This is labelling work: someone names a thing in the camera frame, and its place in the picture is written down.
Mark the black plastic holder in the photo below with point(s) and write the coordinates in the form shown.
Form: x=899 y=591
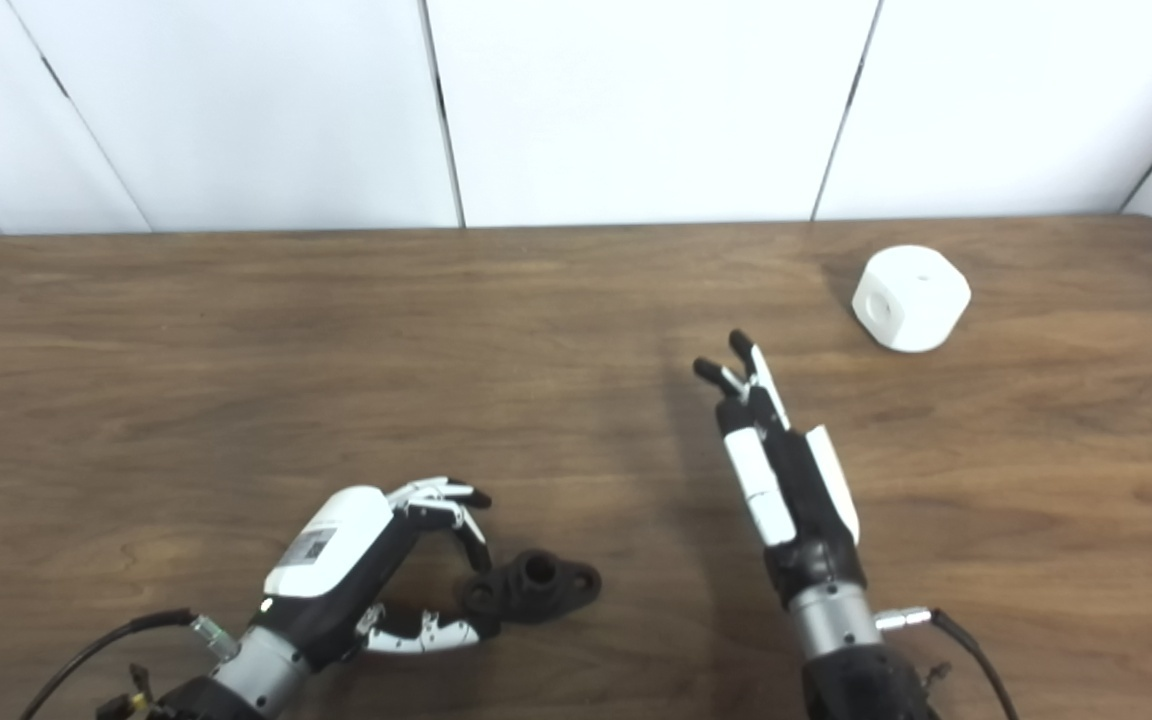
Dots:
x=536 y=590

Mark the round white plastic piece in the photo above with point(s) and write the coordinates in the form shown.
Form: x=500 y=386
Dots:
x=916 y=300

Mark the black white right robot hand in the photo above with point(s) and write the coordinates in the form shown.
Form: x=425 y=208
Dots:
x=796 y=500

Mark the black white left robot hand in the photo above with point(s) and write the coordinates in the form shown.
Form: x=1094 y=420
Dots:
x=331 y=545

